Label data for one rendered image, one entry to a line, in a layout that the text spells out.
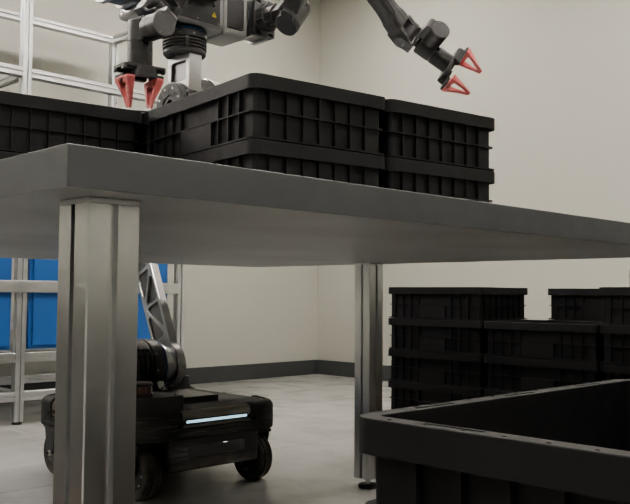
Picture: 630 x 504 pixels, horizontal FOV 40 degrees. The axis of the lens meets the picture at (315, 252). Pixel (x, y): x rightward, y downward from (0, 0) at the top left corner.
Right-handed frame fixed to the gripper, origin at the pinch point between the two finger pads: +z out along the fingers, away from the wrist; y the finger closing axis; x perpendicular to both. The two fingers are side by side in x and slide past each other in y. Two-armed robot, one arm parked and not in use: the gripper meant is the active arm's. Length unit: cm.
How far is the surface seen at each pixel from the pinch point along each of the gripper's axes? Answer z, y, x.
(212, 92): 5.4, -7.7, -47.3
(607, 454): 46, -43, -152
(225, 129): 12, -7, -50
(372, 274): 37, 81, 13
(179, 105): 5.8, -7.8, -35.0
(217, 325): 71, 195, 302
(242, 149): 17, -8, -58
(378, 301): 45, 83, 13
